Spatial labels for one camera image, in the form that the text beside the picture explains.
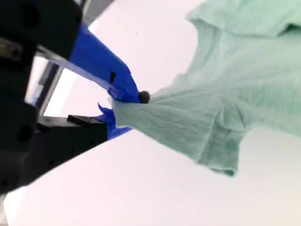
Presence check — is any green t-shirt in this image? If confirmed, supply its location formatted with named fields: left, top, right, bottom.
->
left=108, top=0, right=301, bottom=178

